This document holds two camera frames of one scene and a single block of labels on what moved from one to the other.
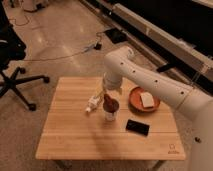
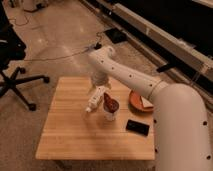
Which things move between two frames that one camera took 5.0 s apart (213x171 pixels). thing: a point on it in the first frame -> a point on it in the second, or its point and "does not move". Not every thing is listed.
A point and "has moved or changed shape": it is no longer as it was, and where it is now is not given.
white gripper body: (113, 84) -> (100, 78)
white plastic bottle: (95, 102) has moved or changed shape
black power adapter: (98, 46) does not move
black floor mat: (116, 35) does not move
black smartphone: (137, 127) does not move
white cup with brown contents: (110, 107) does not move
